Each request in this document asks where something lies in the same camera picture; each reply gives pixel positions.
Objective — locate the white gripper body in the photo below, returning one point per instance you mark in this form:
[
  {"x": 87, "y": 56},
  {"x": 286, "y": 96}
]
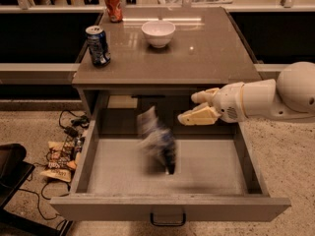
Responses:
[{"x": 227, "y": 102}]

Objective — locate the blue soda can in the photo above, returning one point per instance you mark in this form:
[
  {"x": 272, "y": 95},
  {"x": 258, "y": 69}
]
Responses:
[{"x": 97, "y": 45}]

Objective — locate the white ceramic bowl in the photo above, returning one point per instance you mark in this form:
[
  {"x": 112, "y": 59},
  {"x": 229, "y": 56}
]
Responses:
[{"x": 158, "y": 34}]

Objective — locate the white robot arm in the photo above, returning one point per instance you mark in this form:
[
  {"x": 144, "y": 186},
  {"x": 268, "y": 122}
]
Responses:
[{"x": 291, "y": 97}]

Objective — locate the snack bags on floor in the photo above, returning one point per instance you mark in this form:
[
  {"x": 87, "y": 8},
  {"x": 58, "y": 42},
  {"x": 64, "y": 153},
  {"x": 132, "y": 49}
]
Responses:
[{"x": 63, "y": 159}]

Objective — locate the orange soda can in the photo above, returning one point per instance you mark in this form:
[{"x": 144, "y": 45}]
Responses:
[{"x": 114, "y": 11}]

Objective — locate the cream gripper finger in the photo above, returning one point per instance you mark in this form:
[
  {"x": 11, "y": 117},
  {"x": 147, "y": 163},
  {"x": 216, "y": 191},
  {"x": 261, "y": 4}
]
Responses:
[
  {"x": 203, "y": 114},
  {"x": 204, "y": 95}
]

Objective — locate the open grey top drawer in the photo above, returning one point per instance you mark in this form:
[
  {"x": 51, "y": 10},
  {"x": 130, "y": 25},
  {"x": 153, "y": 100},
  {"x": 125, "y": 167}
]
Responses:
[{"x": 217, "y": 177}]

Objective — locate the grey cabinet with glossy top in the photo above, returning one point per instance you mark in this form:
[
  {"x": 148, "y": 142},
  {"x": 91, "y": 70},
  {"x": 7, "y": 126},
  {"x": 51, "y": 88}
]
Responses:
[{"x": 206, "y": 51}]

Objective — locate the black chair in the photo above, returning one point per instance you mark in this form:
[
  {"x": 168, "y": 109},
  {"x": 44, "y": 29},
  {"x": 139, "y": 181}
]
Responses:
[{"x": 14, "y": 171}]

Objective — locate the black drawer handle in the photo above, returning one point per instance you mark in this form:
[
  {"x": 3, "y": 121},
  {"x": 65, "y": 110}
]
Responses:
[{"x": 167, "y": 221}]

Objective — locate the blue chip bag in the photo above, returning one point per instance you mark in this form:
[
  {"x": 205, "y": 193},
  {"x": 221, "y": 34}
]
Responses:
[{"x": 156, "y": 139}]

